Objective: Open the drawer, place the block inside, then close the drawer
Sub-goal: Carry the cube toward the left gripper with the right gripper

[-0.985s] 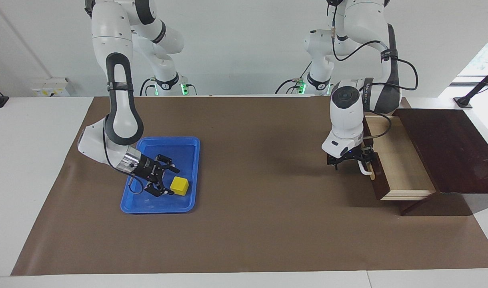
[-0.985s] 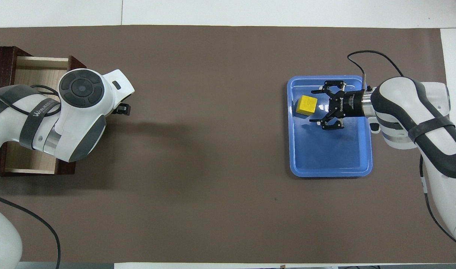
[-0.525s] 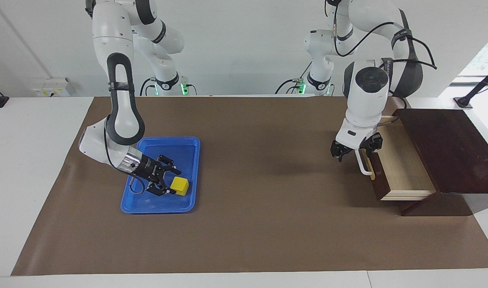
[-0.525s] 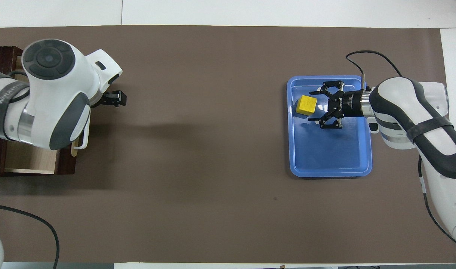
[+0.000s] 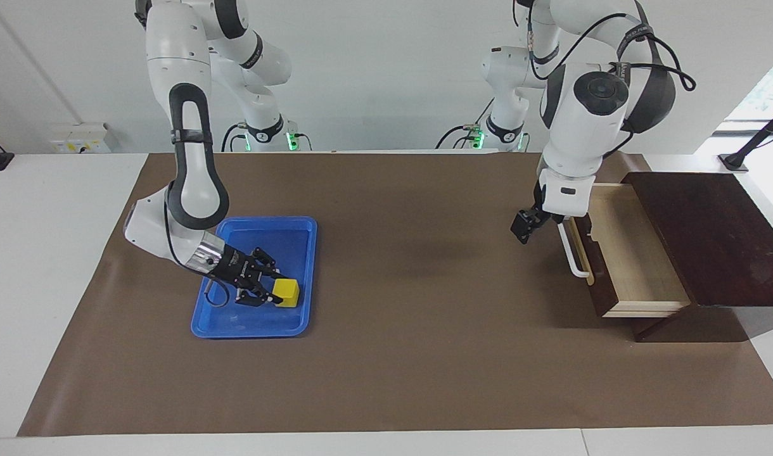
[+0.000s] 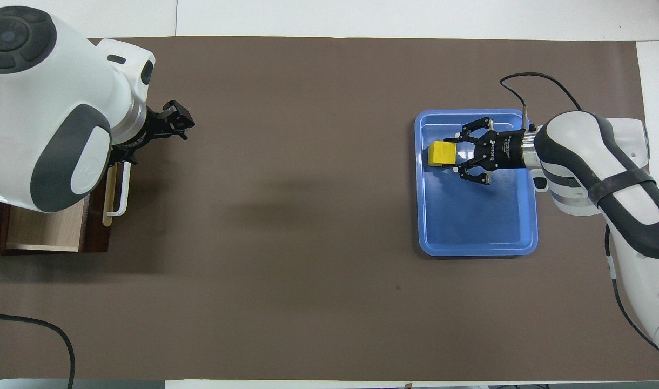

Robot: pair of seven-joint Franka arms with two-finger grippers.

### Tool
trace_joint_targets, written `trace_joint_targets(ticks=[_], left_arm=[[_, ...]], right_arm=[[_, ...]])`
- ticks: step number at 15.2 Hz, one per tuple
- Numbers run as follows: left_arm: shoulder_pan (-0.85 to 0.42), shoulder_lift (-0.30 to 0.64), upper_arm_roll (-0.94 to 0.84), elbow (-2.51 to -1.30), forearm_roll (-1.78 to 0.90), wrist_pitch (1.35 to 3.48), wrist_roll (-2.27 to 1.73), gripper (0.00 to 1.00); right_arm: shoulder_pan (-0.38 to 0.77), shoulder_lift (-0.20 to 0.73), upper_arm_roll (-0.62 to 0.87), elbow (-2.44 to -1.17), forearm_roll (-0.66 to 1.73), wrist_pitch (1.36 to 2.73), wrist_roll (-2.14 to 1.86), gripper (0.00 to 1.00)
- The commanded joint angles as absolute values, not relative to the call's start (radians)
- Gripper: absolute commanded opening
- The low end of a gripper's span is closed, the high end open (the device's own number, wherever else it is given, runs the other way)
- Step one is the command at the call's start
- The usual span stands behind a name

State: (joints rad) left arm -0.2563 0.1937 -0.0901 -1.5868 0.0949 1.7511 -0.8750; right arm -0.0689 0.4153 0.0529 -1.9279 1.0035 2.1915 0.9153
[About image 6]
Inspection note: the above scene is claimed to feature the black loose table cable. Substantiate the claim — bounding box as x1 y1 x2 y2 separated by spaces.
0 313 76 389

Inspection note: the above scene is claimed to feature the white drawer handle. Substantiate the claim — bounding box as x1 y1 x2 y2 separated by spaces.
109 161 132 217

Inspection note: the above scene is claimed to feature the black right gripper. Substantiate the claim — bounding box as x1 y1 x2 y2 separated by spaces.
455 116 536 186

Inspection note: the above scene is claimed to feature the blue plastic tray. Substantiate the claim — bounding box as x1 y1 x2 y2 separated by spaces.
414 109 540 257

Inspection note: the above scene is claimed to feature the yellow block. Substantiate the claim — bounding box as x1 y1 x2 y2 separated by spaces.
427 141 458 167

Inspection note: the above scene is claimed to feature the dark wooden drawer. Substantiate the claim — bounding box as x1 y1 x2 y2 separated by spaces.
0 162 113 254

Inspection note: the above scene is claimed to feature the brown table mat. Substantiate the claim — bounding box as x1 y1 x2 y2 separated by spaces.
0 36 659 382

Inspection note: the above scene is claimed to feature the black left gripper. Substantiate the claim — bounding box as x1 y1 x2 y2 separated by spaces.
109 100 196 166

